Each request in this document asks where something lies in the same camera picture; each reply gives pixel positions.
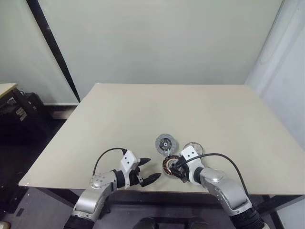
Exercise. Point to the round copper-wound motor housing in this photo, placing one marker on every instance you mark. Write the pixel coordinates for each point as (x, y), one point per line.
(166, 170)

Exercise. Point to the grey round motor housing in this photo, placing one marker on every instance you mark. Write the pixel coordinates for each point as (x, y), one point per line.
(164, 143)

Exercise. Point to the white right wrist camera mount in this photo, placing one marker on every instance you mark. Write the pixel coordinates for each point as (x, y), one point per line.
(189, 153)

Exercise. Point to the light wooden side desk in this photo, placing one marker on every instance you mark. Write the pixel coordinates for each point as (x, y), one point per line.
(7, 87)

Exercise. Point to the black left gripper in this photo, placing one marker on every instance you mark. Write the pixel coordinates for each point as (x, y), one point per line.
(136, 176)

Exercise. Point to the dark rounded shape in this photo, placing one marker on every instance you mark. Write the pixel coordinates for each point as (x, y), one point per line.
(199, 223)
(147, 223)

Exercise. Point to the black table frame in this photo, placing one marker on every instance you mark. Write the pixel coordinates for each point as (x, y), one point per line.
(147, 196)

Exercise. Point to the black diagonal wall strip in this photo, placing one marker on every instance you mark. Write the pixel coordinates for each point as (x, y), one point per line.
(54, 45)

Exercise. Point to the black equipment case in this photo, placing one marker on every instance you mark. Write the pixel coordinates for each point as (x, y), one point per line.
(21, 114)

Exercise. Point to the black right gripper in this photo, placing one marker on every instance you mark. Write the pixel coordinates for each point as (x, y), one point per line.
(185, 173)

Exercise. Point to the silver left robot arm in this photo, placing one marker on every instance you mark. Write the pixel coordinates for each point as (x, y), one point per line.
(100, 181)

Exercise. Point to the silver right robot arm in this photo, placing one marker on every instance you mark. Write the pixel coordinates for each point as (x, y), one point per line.
(219, 179)

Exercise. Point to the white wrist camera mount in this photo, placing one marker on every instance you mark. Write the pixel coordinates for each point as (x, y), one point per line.
(128, 161)
(189, 153)

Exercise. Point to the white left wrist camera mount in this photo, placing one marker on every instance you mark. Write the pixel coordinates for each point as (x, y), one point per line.
(128, 161)

